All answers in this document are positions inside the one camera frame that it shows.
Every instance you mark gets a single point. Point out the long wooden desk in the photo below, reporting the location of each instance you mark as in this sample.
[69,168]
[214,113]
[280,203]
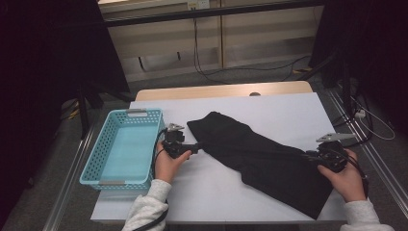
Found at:
[256,38]

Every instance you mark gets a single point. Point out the person's left hand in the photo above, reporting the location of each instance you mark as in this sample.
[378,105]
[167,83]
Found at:
[166,170]

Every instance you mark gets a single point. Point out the aluminium floor rail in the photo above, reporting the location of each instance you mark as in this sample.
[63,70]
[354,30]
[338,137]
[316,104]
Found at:
[369,150]
[64,189]

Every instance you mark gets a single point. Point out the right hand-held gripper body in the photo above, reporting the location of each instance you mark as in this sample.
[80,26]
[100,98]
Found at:
[333,157]

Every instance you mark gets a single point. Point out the white wall socket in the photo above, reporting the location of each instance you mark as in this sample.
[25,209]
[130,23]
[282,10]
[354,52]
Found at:
[198,4]

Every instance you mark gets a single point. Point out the white power strip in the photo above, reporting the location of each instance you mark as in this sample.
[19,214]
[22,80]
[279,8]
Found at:
[360,113]

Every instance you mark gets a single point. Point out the black pants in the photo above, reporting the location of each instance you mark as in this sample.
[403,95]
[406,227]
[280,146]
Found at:
[263,160]

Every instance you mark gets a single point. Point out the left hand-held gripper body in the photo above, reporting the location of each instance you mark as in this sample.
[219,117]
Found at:
[174,146]

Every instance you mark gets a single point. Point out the light blue perforated plastic basket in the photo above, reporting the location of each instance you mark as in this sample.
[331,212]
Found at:
[128,154]

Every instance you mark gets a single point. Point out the black metal stand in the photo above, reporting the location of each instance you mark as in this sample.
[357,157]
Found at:
[84,115]
[345,86]

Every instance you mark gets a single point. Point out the person's right hand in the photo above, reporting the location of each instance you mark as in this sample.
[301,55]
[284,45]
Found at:
[349,183]

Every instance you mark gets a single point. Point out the black curtain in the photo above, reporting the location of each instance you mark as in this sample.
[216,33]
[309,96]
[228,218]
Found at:
[38,64]
[378,48]

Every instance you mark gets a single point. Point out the dark round table grommet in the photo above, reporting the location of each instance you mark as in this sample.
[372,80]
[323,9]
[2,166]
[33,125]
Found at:
[255,94]

